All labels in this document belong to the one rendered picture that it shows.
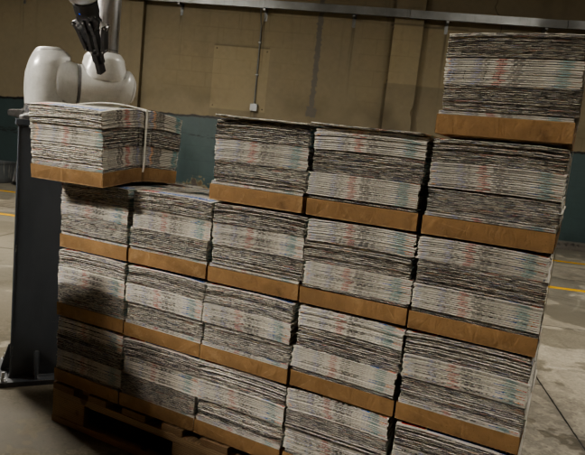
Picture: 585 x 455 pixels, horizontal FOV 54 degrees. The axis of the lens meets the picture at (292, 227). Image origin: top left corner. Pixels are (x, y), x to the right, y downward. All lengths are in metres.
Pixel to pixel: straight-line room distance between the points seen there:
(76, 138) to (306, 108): 6.72
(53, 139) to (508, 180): 1.28
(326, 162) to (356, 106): 6.86
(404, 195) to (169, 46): 7.79
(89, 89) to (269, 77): 6.30
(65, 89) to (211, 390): 1.24
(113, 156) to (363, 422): 1.02
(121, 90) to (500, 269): 1.58
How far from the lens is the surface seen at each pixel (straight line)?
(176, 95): 8.86
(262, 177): 1.52
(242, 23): 8.71
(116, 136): 1.78
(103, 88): 2.34
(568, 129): 1.32
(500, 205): 1.33
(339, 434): 1.57
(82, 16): 1.96
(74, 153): 1.82
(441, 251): 1.36
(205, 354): 1.70
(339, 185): 1.42
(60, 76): 2.33
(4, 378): 2.47
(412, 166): 1.37
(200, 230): 1.64
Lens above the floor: 1.00
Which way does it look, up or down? 8 degrees down
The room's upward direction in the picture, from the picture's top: 6 degrees clockwise
